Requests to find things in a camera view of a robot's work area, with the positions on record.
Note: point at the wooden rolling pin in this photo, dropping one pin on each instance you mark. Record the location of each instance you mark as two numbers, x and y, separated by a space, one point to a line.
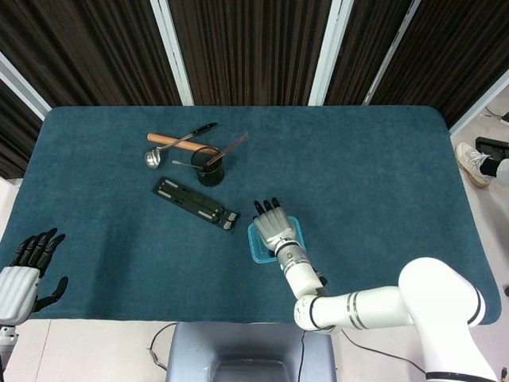
159 138

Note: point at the metal spoon in cup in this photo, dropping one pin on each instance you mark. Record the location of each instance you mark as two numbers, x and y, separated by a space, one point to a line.
183 163

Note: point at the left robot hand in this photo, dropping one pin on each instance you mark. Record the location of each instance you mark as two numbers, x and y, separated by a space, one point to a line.
18 286

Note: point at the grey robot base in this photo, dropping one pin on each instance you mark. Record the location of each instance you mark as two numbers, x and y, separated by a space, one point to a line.
250 342

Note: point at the teal tablecloth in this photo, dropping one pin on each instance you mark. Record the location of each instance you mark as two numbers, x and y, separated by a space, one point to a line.
119 238

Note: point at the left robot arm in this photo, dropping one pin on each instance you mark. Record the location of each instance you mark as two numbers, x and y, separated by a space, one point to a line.
7 336

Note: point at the reddish brown chopstick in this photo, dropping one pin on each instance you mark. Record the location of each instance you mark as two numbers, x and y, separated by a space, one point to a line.
235 146
234 143

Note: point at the black flat folding stand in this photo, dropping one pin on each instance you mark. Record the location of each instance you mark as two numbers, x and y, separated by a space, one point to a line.
187 201

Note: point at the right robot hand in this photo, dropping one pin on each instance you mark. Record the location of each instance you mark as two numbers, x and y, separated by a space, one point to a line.
274 227

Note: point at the dark brown folding screen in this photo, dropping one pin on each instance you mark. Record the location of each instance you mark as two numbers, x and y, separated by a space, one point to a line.
246 47

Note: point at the white sneaker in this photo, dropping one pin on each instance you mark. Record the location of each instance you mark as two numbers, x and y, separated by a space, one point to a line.
471 159

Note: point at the black mesh pen holder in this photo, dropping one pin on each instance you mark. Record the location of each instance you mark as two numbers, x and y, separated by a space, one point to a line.
210 177

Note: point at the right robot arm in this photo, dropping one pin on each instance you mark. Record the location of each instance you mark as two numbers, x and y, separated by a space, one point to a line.
358 306

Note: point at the blue plastic lid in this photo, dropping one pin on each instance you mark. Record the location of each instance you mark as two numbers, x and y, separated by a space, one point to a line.
254 246

